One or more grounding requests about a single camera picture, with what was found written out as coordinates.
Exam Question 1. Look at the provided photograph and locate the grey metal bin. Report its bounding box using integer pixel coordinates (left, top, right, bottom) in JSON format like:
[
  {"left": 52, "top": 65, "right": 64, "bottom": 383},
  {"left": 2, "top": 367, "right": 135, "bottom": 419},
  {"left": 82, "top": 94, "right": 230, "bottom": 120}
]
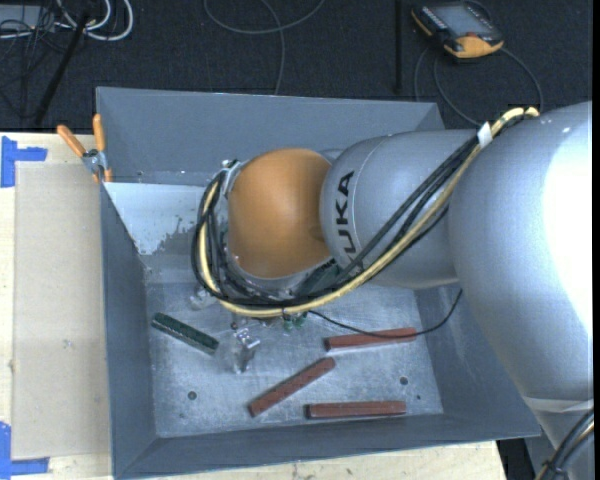
[{"left": 94, "top": 86, "right": 542, "bottom": 480}]

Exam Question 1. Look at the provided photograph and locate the pale flat board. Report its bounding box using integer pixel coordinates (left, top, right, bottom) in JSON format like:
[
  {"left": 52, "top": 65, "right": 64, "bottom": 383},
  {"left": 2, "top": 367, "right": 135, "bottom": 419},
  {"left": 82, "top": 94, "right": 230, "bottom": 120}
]
[{"left": 10, "top": 161, "right": 113, "bottom": 462}]

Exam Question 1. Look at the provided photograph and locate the red-brown flat block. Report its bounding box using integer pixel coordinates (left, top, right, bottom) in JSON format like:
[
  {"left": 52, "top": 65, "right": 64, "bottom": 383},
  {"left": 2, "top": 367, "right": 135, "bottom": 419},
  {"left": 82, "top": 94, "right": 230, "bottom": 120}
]
[
  {"left": 322, "top": 326, "right": 419, "bottom": 353},
  {"left": 246, "top": 356, "right": 338, "bottom": 419},
  {"left": 303, "top": 400, "right": 409, "bottom": 421}
]

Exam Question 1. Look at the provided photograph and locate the dark green flat block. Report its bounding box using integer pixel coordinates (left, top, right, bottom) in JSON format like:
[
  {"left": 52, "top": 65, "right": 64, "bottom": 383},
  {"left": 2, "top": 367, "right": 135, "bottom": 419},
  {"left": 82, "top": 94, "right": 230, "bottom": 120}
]
[{"left": 150, "top": 311, "right": 221, "bottom": 356}]

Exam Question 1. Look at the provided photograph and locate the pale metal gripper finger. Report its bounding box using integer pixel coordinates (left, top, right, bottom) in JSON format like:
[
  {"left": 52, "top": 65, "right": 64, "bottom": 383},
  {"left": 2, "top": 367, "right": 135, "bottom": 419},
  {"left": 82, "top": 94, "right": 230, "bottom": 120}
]
[
  {"left": 188, "top": 285, "right": 217, "bottom": 313},
  {"left": 226, "top": 325, "right": 262, "bottom": 375}
]

